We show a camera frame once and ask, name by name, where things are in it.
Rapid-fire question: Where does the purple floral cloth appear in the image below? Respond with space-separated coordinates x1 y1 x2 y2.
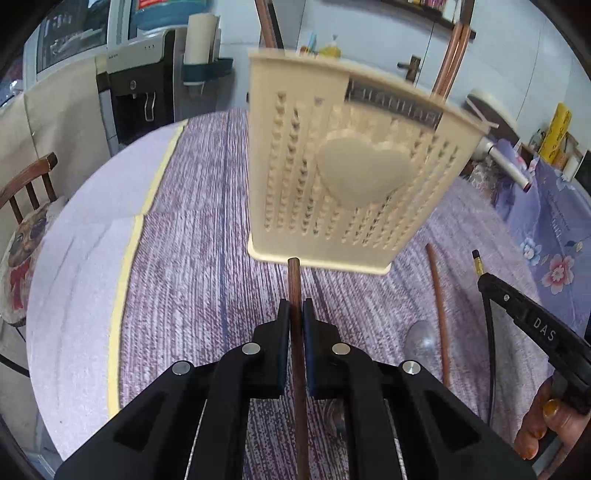
496 138 591 352

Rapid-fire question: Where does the person's right hand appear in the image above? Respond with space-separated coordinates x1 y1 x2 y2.
513 376 585 462

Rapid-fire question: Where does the clear plastic spoon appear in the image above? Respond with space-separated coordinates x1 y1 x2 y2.
404 319 444 370

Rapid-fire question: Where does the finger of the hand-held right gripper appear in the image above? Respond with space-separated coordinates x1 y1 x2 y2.
477 273 527 321

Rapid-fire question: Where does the white cloth with yellow edge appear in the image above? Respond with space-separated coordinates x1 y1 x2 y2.
25 122 188 462

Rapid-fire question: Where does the round cartoon seat cushion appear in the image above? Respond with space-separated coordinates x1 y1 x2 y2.
0 198 63 326

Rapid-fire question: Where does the water dispenser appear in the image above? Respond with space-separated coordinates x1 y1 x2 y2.
95 28 185 153

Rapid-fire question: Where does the blue water jug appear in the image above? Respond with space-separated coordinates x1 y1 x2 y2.
131 0 215 33

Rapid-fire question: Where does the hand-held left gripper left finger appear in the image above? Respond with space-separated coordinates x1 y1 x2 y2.
54 298 291 480

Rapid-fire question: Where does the yellow wrap roll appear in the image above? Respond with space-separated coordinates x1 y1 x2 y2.
538 102 573 162

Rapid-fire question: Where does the white and brown rice cooker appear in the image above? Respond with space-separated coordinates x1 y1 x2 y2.
465 90 518 139

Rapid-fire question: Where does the yellow soap pump bottle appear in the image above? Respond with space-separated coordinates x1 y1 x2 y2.
318 34 345 58

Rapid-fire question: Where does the bronze faucet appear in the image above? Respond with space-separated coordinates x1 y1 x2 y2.
398 55 423 84

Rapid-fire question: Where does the sliding window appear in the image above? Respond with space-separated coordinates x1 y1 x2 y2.
23 0 134 79

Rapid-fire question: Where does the wooden framed mirror shelf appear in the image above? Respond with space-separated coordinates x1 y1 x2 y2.
406 0 476 38

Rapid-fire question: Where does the wooden chair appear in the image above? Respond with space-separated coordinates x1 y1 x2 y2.
0 152 61 377

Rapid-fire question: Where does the cream plastic utensil holder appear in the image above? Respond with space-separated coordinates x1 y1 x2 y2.
247 46 491 277

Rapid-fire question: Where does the dark blue cup holder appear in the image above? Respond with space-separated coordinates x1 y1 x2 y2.
182 58 234 86

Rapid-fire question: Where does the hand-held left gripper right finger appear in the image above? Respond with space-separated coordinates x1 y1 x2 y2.
302 298 539 480

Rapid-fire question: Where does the brown patterned cloth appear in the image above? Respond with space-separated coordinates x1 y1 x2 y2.
462 159 499 199

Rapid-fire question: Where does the cream paper roll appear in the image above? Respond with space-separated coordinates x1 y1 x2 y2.
184 13 221 65

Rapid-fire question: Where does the all metal spoon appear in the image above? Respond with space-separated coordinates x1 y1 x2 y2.
323 401 349 439

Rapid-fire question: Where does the beige cloth cover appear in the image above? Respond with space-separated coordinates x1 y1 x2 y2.
0 55 121 222

